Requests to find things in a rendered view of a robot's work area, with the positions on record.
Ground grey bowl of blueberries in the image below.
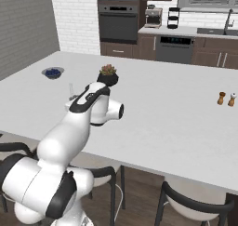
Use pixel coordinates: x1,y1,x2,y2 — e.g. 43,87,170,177
41,66,66,81

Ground grey dishwasher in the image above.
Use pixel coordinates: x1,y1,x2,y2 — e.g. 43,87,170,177
155,34,196,65

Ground black built-in oven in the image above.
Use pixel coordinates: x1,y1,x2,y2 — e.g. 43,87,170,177
97,3,139,46

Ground succulent in black pot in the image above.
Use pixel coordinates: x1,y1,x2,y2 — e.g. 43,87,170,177
96,63,120,87

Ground silver coffee machine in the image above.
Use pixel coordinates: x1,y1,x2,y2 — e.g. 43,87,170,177
143,7,164,30

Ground grey sink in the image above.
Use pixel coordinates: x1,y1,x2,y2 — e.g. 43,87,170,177
196,27,238,37

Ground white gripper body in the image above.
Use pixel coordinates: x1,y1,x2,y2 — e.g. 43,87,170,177
64,94,80,113

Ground silver tap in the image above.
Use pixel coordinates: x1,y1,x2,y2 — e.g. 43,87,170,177
223,8,236,36

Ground dark brown base cupboards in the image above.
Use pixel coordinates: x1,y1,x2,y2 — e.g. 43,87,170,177
99,33,238,71

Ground brown white-topped salt shaker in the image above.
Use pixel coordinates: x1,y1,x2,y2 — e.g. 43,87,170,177
227,92,237,108

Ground brown pepper mill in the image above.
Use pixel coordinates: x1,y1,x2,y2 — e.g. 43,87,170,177
217,91,227,106

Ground white stool with black frame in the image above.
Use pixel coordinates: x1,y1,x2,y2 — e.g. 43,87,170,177
68,152,126,226
153,174,236,226

